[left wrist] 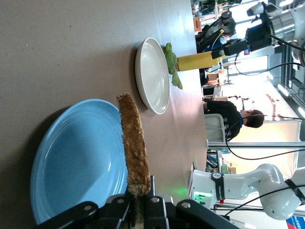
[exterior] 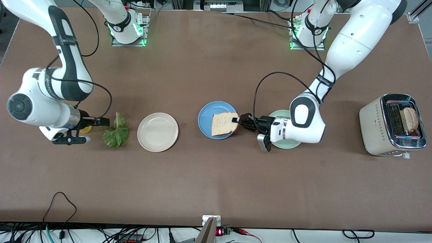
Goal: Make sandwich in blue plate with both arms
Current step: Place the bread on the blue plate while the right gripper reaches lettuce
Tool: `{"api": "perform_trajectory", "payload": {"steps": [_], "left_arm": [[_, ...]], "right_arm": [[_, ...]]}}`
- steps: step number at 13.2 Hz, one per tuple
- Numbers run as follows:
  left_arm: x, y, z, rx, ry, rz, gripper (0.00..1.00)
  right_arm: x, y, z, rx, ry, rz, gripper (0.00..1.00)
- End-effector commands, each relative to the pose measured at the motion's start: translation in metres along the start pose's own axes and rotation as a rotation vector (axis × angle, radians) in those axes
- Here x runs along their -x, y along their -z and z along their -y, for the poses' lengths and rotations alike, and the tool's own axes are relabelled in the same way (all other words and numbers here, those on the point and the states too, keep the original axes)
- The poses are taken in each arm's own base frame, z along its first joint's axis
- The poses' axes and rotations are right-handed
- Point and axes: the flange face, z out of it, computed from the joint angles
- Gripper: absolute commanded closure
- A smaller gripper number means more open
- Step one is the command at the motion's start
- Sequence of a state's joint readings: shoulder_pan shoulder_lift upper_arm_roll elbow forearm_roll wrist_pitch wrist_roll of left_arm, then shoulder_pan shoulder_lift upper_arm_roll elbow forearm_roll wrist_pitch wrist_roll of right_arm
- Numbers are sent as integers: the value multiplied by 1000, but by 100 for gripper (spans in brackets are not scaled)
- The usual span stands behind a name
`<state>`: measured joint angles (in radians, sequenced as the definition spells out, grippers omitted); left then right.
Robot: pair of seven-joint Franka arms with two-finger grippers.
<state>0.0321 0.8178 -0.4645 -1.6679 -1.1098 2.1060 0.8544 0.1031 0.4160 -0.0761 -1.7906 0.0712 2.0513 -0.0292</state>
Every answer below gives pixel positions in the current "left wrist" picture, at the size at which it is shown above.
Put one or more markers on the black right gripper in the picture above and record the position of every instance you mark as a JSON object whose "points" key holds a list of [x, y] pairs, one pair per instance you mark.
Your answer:
{"points": [[259, 31]]}

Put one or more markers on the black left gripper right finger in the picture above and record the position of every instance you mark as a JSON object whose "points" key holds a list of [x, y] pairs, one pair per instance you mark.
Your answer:
{"points": [[166, 214]]}

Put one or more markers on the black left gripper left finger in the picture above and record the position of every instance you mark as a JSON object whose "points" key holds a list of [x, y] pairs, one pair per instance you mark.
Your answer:
{"points": [[90, 214]]}

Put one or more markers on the yellow mustard squeeze bottle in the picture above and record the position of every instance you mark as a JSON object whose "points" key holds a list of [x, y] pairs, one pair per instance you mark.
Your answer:
{"points": [[195, 61]]}

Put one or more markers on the green lettuce leaf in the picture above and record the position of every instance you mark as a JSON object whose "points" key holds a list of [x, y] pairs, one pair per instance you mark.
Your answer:
{"points": [[171, 60]]}

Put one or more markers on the toasted white bread slice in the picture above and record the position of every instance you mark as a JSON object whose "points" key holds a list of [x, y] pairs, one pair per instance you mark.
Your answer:
{"points": [[134, 148]]}

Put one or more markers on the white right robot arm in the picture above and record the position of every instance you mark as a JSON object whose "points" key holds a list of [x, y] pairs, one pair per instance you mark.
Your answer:
{"points": [[238, 186]]}

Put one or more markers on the dark grey background robot arm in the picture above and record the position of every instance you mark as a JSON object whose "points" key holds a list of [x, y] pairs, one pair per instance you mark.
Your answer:
{"points": [[227, 20]]}

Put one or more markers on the blue plate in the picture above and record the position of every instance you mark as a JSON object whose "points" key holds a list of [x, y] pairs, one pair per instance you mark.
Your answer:
{"points": [[78, 162]]}

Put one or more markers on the beige plate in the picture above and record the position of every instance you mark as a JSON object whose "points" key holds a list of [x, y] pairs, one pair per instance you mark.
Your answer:
{"points": [[152, 76]]}

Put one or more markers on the person wearing face mask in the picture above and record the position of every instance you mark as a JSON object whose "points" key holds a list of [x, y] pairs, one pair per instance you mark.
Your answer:
{"points": [[223, 39]]}

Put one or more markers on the person in black shirt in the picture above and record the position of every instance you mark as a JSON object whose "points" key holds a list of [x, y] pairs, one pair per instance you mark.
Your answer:
{"points": [[224, 117]]}

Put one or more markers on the white chair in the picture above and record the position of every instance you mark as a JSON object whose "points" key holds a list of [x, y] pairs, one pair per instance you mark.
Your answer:
{"points": [[213, 126]]}

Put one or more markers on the aluminium frame bar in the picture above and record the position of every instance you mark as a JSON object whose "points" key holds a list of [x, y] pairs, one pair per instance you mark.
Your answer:
{"points": [[262, 144]]}

